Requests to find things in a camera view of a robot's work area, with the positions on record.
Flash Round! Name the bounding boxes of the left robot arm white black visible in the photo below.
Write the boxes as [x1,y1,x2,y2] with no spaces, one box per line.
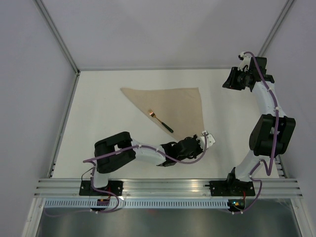
[86,131,209,196]

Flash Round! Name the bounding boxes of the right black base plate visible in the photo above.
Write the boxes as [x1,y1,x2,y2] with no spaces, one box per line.
[209,180,255,197]

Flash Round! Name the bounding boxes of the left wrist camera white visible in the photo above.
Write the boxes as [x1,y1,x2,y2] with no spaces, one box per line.
[198,130,216,150]

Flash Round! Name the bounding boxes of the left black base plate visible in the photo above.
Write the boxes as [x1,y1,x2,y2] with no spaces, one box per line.
[79,180,123,196]

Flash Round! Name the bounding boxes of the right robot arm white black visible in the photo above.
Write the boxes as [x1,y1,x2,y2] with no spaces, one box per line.
[223,51,296,195]

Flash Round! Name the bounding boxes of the white slotted cable duct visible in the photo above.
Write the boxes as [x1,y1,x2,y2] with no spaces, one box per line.
[44,198,229,209]

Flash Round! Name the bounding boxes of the beige cloth napkin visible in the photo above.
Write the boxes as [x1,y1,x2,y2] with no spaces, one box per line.
[120,87,205,141]

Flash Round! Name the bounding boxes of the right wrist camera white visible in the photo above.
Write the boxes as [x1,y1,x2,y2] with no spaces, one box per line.
[237,51,252,72]

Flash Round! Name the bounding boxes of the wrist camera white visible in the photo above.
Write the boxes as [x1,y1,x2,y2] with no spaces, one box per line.
[237,51,252,72]
[198,130,216,150]

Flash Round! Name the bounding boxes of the gold fork green handle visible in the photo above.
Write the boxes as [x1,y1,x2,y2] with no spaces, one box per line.
[148,109,174,133]

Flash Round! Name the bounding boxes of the aluminium mounting rail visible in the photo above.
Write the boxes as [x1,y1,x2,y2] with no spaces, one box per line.
[33,178,303,199]

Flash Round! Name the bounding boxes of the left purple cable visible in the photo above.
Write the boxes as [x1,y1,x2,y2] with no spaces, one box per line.
[44,134,208,218]

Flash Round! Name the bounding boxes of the aluminium frame right rail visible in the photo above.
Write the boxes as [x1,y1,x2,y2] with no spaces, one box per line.
[249,70,288,179]

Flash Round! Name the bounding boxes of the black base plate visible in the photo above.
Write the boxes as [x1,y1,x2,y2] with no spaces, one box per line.
[209,180,255,197]
[79,180,123,196]

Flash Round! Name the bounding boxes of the aluminium frame back bar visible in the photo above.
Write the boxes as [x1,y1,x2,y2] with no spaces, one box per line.
[78,65,232,72]

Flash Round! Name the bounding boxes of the aluminium frame post right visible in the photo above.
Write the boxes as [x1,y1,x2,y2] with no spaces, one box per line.
[252,0,296,57]

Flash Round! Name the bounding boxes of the aluminium frame post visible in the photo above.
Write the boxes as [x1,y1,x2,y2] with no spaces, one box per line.
[252,0,296,57]
[33,0,80,75]

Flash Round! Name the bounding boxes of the aluminium frame post left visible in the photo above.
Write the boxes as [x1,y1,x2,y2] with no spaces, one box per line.
[33,0,80,75]

